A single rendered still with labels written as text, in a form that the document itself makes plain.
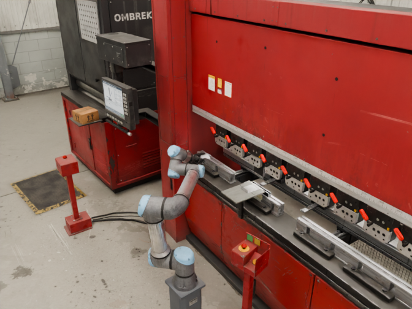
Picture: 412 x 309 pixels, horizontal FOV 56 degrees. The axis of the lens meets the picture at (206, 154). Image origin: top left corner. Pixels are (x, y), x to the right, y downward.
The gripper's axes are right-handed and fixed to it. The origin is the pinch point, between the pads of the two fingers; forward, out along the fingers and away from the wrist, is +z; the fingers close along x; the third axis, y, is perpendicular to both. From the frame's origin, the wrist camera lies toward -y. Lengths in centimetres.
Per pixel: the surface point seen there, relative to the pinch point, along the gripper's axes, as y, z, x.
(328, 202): 74, 27, 27
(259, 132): 7.5, 20.0, 38.4
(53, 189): -227, 59, -160
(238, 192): 12.5, 35.3, -5.9
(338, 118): 64, -5, 68
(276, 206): 37, 47, 3
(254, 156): 7.7, 31.8, 22.0
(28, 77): -649, 143, -138
